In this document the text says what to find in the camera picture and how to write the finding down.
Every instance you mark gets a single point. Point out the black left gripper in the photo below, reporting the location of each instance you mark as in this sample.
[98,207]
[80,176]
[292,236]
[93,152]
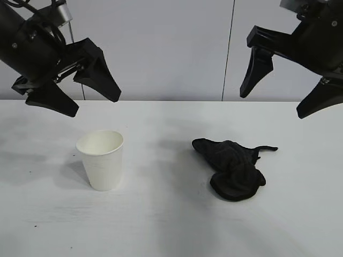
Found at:
[31,53]

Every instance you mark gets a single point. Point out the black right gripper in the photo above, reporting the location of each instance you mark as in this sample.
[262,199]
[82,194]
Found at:
[319,45]

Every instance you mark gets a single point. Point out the white paper cup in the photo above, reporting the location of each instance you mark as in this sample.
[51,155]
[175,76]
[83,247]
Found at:
[101,171]

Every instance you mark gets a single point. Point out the black cloth rag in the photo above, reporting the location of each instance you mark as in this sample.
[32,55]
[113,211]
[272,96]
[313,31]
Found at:
[235,171]

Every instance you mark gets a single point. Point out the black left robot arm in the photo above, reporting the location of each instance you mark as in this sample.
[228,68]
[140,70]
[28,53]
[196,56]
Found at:
[8,13]

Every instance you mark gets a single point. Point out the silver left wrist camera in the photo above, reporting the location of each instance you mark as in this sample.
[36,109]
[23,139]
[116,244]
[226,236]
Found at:
[65,13]

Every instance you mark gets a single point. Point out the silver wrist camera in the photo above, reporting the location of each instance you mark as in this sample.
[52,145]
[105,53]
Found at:
[288,4]
[65,13]

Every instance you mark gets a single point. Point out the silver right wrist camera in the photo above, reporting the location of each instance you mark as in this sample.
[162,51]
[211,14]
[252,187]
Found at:
[288,4]

